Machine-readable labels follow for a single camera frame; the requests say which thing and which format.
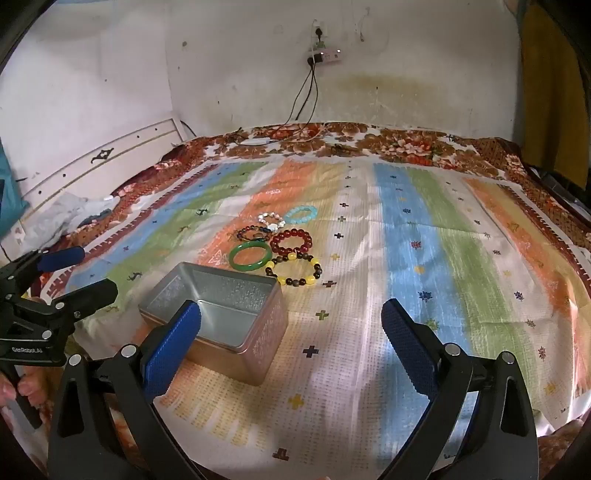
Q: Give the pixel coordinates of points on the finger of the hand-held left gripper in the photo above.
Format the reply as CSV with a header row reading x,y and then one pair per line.
x,y
87,295
60,258

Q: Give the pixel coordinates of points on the brown floral bed sheet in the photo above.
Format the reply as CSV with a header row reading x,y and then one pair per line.
x,y
406,143

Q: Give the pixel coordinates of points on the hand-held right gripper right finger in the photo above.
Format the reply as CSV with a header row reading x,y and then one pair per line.
x,y
411,350

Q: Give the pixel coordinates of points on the green jade bangle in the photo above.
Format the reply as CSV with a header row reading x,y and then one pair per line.
x,y
244,265

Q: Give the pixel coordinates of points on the white headboard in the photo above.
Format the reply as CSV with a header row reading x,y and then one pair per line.
x,y
69,161

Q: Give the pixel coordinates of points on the white power strip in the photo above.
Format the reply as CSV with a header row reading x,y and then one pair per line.
x,y
325,56

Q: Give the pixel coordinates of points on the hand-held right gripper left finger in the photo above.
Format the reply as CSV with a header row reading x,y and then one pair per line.
x,y
171,350

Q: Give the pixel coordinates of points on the grey cloth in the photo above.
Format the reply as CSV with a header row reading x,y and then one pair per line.
x,y
64,212

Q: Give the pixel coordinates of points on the metal tin box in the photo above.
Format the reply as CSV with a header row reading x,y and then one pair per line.
x,y
258,341

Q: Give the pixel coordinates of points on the yellow curtain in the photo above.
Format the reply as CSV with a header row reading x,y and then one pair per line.
x,y
549,92

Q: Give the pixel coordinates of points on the striped printed blanket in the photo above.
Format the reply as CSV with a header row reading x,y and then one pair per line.
x,y
415,277

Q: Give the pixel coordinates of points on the person's left hand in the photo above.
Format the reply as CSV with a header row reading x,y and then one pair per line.
x,y
34,385

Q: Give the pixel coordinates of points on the teal cloth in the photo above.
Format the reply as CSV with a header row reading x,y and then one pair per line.
x,y
9,184

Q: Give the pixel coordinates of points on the wall socket with plug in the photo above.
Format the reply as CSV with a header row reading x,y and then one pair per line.
x,y
319,36

